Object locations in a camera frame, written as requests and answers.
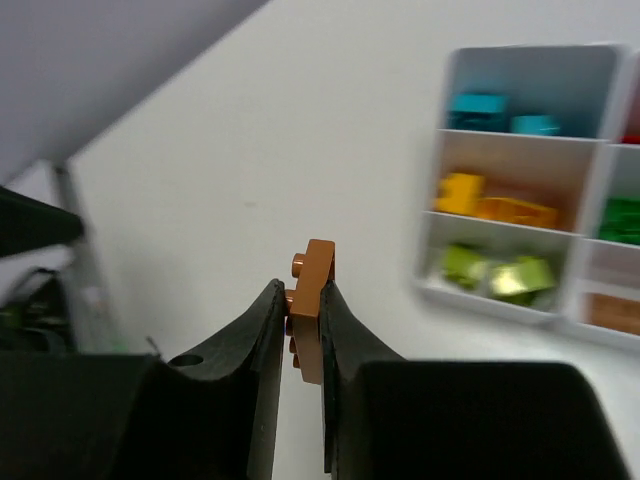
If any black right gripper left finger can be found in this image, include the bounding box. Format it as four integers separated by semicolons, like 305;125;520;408
1;280;286;479

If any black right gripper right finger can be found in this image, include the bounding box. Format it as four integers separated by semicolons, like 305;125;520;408
319;282;629;479

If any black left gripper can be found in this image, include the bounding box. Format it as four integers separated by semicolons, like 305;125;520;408
0;187;84;353

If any brown lego tile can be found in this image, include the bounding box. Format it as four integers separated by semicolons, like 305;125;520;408
285;239;335;385

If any light green lego brick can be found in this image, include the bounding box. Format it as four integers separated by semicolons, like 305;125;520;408
442;244;488;290

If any yellow lego brick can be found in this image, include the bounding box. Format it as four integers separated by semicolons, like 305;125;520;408
435;172;485;216

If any yellow orange lego piece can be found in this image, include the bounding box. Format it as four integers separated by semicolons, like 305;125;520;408
475;197;558;229

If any brown lego brick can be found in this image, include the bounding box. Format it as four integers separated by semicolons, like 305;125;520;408
587;293;640;335

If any green lego piece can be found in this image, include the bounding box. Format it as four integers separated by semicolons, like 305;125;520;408
598;197;640;245

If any cyan lego brick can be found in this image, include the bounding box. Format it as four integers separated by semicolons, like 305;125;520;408
510;115;561;136

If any white four-compartment container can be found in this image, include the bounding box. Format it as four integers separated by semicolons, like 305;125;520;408
412;43;639;352

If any blue lego in container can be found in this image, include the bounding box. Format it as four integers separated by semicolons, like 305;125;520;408
447;93;508;132

